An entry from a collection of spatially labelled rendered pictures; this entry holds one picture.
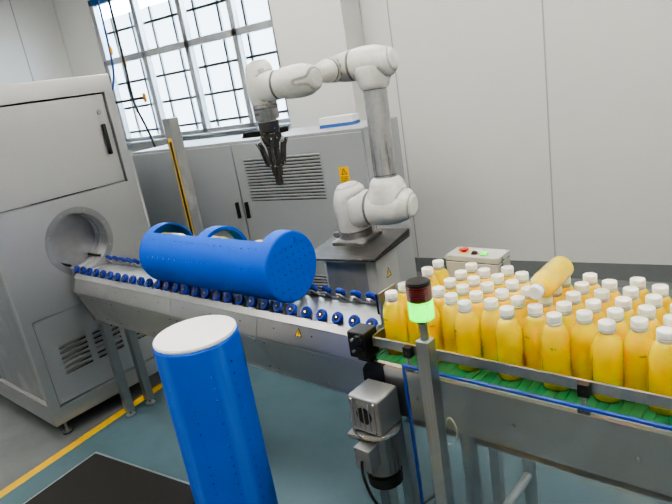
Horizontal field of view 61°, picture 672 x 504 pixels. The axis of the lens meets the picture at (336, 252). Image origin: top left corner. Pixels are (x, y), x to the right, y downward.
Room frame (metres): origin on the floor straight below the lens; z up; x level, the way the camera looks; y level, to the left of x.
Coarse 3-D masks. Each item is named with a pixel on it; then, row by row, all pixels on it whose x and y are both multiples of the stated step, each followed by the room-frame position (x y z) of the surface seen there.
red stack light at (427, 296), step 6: (408, 288) 1.31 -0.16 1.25; (420, 288) 1.29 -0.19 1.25; (426, 288) 1.29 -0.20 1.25; (408, 294) 1.31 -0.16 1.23; (414, 294) 1.29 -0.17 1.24; (420, 294) 1.29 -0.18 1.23; (426, 294) 1.29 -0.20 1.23; (408, 300) 1.31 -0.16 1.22; (414, 300) 1.30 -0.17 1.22; (420, 300) 1.29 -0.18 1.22; (426, 300) 1.29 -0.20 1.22
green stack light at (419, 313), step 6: (432, 300) 1.31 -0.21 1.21; (408, 306) 1.31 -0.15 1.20; (414, 306) 1.30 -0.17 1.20; (420, 306) 1.29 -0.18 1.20; (426, 306) 1.29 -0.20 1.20; (432, 306) 1.30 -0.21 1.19; (414, 312) 1.30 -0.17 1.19; (420, 312) 1.29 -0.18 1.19; (426, 312) 1.29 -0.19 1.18; (432, 312) 1.30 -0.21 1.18; (414, 318) 1.30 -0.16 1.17; (420, 318) 1.29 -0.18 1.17; (426, 318) 1.29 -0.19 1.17; (432, 318) 1.30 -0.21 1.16
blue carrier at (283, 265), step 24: (144, 240) 2.62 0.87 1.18; (168, 240) 2.50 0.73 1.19; (192, 240) 2.40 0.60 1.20; (216, 240) 2.30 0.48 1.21; (240, 240) 2.21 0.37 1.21; (264, 240) 2.13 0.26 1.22; (288, 240) 2.15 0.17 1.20; (144, 264) 2.60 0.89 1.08; (168, 264) 2.46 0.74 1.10; (192, 264) 2.34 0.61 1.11; (216, 264) 2.23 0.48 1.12; (240, 264) 2.13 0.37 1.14; (264, 264) 2.05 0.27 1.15; (288, 264) 2.12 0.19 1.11; (312, 264) 2.22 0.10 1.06; (216, 288) 2.31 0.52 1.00; (240, 288) 2.17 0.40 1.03; (264, 288) 2.06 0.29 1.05; (288, 288) 2.10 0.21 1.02
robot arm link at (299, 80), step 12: (324, 60) 2.51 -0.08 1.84; (276, 72) 2.07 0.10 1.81; (288, 72) 2.03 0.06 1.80; (300, 72) 2.01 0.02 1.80; (312, 72) 2.00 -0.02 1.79; (324, 72) 2.45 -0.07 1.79; (336, 72) 2.51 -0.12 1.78; (276, 84) 2.05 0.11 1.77; (288, 84) 2.02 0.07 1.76; (300, 84) 2.00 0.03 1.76; (312, 84) 2.00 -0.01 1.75; (276, 96) 2.08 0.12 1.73; (288, 96) 2.05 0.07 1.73; (300, 96) 2.04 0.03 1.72
